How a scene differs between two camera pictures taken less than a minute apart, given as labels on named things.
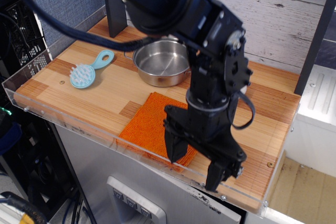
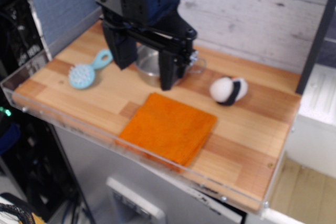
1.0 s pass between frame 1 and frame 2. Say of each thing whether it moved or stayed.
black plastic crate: stayed
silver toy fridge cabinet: stayed
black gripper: moved
